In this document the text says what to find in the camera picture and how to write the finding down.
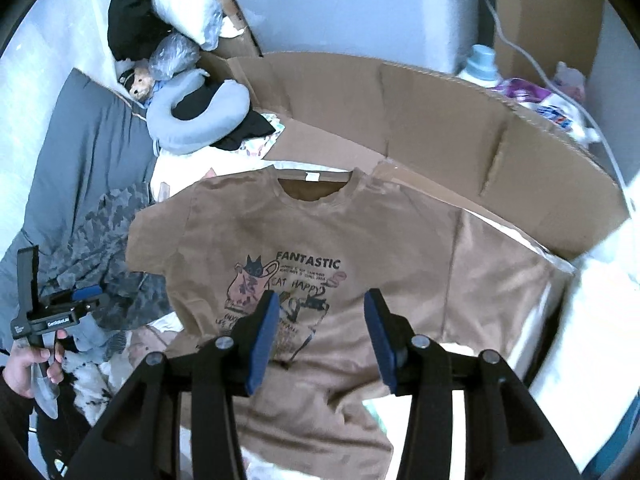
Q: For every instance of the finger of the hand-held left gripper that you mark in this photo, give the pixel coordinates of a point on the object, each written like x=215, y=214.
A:
x=90, y=294

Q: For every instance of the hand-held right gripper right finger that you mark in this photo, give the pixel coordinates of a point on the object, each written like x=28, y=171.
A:
x=377, y=340

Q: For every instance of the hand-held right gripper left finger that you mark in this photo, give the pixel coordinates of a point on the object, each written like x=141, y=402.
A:
x=262, y=340

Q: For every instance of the brown printed t-shirt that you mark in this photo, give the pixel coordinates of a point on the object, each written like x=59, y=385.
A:
x=400, y=235

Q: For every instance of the person's left forearm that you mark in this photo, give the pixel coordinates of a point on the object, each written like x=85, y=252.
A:
x=12, y=410

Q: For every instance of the person's left hand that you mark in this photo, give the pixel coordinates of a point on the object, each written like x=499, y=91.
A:
x=25, y=370

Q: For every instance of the camouflage jacket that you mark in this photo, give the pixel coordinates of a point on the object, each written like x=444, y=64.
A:
x=110, y=220

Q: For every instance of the black white spotted cloth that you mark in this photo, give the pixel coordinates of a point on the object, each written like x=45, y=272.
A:
x=90, y=385

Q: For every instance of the grey mattress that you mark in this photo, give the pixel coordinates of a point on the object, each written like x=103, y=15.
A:
x=75, y=160

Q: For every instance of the floral printed cloth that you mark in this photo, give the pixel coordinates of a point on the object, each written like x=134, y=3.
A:
x=260, y=147

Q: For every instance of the white duvet with pink patches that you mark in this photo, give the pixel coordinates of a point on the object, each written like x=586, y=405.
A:
x=575, y=360

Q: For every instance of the black garment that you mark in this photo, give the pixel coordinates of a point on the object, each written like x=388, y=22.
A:
x=245, y=132

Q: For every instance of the blue neck pillow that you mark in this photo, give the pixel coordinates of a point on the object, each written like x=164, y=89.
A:
x=215, y=120

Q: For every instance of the small plush doll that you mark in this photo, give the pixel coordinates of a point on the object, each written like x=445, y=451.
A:
x=139, y=85

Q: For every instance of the large flat cardboard sheet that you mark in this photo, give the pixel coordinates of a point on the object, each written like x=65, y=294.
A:
x=450, y=125

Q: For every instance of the clear plastic bag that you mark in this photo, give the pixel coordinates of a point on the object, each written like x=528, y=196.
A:
x=172, y=55

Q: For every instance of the purple printed packet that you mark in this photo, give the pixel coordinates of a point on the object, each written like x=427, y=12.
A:
x=520, y=91

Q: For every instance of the white blue printed packet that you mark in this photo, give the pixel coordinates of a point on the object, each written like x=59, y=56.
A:
x=560, y=115

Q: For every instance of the white detergent bottle blue cap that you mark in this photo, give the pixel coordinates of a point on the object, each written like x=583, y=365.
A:
x=480, y=67

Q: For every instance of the black jacket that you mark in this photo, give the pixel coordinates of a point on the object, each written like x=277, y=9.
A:
x=130, y=5

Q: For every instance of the pink white packet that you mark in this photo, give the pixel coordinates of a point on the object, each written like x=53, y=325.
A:
x=570, y=82

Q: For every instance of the tall cardboard box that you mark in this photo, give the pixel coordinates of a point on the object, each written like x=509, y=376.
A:
x=540, y=5

